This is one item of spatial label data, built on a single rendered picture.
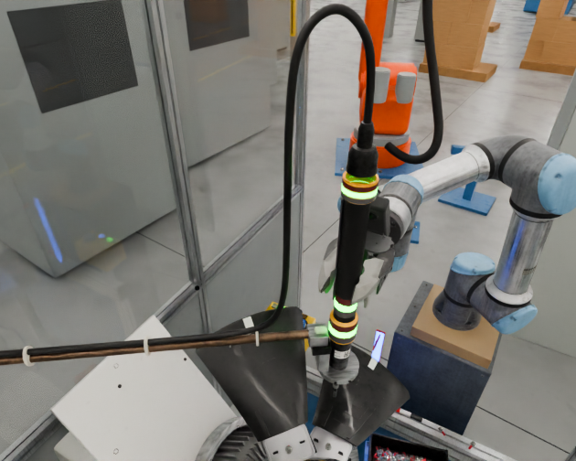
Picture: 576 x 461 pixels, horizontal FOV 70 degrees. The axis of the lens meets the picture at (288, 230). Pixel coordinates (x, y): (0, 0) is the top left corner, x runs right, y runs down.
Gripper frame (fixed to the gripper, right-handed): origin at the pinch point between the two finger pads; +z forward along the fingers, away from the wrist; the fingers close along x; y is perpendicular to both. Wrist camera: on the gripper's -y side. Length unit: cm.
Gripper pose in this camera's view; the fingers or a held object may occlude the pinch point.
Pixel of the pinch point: (339, 286)
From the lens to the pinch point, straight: 57.9
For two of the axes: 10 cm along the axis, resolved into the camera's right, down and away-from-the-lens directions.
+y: -0.1, 8.2, 5.8
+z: -4.7, 5.1, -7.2
